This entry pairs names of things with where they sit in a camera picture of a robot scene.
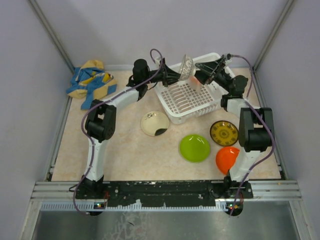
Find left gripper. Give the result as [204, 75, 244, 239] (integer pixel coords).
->
[143, 62, 186, 88]

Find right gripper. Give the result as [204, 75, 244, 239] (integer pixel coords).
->
[190, 57, 231, 94]

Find pink ceramic mug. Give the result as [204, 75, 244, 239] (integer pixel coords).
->
[189, 76, 202, 93]

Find white patterned small bowl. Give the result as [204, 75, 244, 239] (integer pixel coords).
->
[178, 54, 196, 81]

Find white plastic dish rack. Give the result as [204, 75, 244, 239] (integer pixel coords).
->
[155, 52, 236, 125]

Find blue and yellow cloth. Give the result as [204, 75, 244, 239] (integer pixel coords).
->
[66, 60, 118, 110]

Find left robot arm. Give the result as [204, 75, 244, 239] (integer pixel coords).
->
[76, 59, 182, 199]

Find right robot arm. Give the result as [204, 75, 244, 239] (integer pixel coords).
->
[195, 54, 275, 198]

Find cream plate with black marks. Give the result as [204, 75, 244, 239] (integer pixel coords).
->
[140, 111, 170, 137]

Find black and yellow plate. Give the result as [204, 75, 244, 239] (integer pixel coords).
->
[209, 120, 239, 147]

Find green plate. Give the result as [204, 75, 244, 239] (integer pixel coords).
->
[179, 134, 211, 163]

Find orange plate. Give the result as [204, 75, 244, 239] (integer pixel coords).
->
[215, 146, 240, 175]

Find black mounting base plate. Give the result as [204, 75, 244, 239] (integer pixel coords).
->
[75, 177, 253, 208]

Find aluminium frame rail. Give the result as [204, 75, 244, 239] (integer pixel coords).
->
[31, 180, 302, 213]

